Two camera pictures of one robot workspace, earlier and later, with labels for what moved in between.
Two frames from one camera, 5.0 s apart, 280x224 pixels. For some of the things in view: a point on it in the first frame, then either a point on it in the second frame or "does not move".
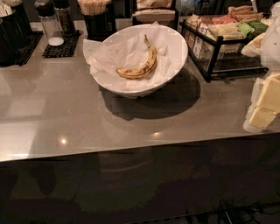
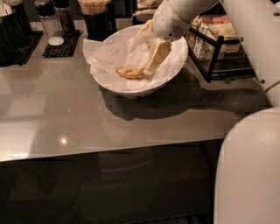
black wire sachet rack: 213,56 does not move
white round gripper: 271,48 to 166,24
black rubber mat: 67,49 does not move
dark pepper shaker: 63,10 does not move
